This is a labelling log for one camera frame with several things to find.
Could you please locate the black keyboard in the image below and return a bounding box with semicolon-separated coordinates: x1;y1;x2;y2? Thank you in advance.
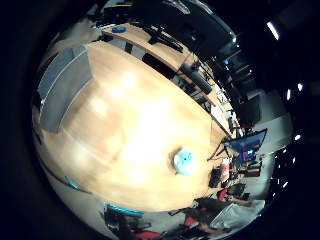
148;28;185;54

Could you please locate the black office chair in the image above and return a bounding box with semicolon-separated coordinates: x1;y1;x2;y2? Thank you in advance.
208;167;222;189

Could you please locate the long wooden desk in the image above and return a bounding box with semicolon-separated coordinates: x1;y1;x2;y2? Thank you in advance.
101;22;234;141

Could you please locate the person in white shirt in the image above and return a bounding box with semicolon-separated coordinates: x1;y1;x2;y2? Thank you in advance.
196;195;268;235

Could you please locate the teal table clamp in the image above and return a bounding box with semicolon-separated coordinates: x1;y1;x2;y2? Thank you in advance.
106;203;145;217
64;175;81;191

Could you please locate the light blue plush toy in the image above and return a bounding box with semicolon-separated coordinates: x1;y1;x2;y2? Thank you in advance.
173;147;200;177

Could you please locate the grey fabric container box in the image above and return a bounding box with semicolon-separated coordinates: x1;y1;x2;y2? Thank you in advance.
35;44;94;134

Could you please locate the monitor with blue screen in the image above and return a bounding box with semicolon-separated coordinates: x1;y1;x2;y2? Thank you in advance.
223;128;269;161

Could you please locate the black cylinder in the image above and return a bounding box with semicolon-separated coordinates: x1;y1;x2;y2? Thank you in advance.
180;63;214;95

